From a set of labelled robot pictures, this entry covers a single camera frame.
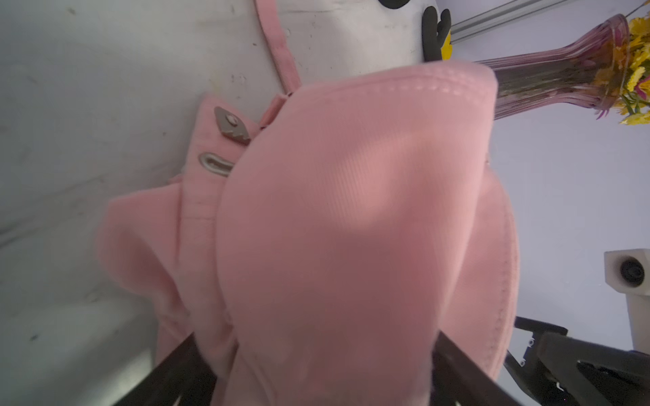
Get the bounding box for pink cap R logo front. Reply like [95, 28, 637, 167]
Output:
[98, 1, 519, 405]

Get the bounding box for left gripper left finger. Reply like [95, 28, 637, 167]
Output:
[114, 334, 218, 406]

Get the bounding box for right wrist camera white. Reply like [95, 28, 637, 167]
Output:
[604, 249, 649, 355]

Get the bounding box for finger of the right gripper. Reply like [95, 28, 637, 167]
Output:
[504, 316, 649, 405]

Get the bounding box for purple glass vase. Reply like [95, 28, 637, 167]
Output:
[482, 15, 631, 119]

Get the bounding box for green garden gloves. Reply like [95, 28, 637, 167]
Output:
[421, 6, 452, 63]

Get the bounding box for yellow artificial flowers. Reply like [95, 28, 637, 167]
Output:
[592, 13, 649, 126]

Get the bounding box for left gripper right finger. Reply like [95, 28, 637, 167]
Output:
[431, 333, 519, 406]

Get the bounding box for yellow tool handle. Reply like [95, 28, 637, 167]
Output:
[441, 32, 453, 60]

